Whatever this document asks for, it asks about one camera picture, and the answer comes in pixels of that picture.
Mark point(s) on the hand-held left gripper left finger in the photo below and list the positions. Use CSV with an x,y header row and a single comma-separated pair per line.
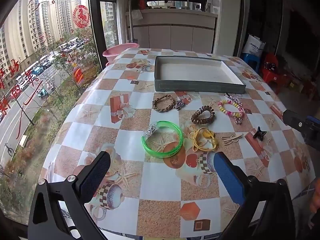
x,y
96,177

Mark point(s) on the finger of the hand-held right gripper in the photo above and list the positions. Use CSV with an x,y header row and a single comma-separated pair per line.
x,y
295,120
314,122

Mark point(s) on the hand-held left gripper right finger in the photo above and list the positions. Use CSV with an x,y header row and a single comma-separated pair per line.
x,y
228,180

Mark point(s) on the black claw hair clip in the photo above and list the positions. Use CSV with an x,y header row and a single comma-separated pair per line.
x,y
258,133

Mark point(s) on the grey shallow box tray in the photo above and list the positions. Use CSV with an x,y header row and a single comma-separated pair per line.
x,y
195,85

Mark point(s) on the gold looped hair pin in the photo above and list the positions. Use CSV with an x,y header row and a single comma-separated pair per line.
x,y
231,139

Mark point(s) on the red plastic chair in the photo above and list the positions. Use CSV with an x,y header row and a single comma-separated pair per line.
x,y
272,76

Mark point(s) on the patterned checkered tablecloth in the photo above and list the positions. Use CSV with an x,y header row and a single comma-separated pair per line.
x,y
140,135

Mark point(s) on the silver rhinestone hair clip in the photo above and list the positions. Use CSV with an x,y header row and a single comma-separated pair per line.
x,y
233,98

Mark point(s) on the blue plastic stool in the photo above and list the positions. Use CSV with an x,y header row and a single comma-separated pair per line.
x,y
250,58

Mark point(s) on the white printed bag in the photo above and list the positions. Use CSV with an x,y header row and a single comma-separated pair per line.
x,y
253,45

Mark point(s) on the red lantern window sticker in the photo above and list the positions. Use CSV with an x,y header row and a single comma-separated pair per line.
x,y
78,75

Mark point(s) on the pink plastic basin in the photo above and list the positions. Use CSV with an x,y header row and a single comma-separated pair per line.
x,y
117,51

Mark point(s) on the white cabinet counter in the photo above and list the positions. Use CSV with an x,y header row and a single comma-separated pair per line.
x,y
175,33

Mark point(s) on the red horse window sticker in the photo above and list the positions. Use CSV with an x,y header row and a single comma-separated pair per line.
x,y
81,16

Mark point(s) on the white rag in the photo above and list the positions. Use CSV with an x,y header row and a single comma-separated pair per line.
x,y
137,14

